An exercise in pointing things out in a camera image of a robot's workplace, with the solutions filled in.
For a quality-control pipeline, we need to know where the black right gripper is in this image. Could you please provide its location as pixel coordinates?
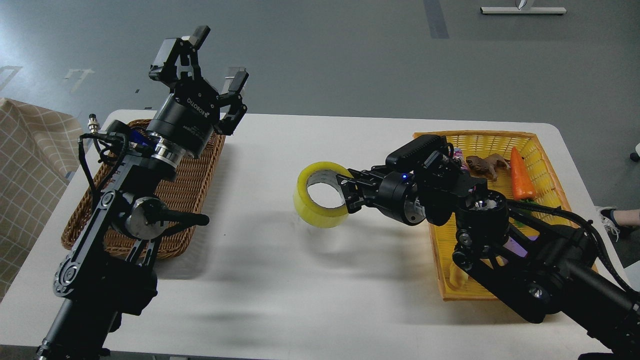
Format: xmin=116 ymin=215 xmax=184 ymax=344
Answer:
xmin=337 ymin=167 xmax=426 ymax=226

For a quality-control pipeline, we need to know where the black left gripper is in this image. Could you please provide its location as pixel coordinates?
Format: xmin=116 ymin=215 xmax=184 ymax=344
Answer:
xmin=147 ymin=26 xmax=249 ymax=158

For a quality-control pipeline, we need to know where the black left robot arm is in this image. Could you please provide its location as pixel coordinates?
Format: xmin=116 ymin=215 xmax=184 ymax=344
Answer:
xmin=34 ymin=25 xmax=249 ymax=360

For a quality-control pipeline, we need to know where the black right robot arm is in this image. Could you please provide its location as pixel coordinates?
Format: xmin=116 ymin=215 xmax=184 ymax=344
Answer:
xmin=336 ymin=134 xmax=640 ymax=360

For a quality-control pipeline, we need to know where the small drink can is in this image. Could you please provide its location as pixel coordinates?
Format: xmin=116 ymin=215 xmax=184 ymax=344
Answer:
xmin=452 ymin=146 xmax=467 ymax=167

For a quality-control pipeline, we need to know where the brown toy frog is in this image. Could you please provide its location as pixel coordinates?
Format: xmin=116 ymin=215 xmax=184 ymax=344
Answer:
xmin=465 ymin=153 xmax=511 ymax=182

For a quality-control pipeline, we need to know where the brown wicker basket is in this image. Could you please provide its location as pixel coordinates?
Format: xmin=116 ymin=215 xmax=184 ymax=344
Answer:
xmin=61 ymin=133 xmax=226 ymax=259

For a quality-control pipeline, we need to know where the yellow plastic basket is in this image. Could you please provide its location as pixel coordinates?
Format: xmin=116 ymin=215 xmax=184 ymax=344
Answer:
xmin=429 ymin=130 xmax=571 ymax=301

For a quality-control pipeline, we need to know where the toy croissant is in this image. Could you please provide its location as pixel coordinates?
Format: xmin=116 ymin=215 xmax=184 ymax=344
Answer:
xmin=448 ymin=261 xmax=470 ymax=292

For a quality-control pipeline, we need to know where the orange toy carrot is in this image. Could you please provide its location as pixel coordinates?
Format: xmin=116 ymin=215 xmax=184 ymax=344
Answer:
xmin=510 ymin=146 xmax=537 ymax=201

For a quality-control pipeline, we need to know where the purple foam cube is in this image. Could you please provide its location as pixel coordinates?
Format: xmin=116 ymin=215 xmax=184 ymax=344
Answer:
xmin=503 ymin=237 xmax=528 ymax=259

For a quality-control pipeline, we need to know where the beige checkered cloth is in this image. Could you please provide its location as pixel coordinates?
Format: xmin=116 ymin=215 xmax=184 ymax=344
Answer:
xmin=0 ymin=97 xmax=83 ymax=297

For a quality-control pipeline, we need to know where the white floor stand base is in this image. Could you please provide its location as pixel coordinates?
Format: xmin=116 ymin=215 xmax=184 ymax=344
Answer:
xmin=480 ymin=0 xmax=568 ymax=16

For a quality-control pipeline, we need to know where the person's shoe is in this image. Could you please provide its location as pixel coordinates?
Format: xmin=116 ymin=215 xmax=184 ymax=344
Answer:
xmin=595 ymin=206 xmax=622 ymax=242

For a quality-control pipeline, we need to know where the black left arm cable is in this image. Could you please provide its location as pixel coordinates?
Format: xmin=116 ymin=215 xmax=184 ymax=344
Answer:
xmin=77 ymin=129 xmax=132 ymax=196

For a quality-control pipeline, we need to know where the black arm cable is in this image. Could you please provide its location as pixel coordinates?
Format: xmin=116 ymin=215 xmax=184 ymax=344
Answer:
xmin=77 ymin=129 xmax=132 ymax=196
xmin=507 ymin=197 xmax=640 ymax=296

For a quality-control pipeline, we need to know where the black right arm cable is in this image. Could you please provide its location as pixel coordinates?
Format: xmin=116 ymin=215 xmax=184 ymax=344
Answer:
xmin=507 ymin=197 xmax=640 ymax=296

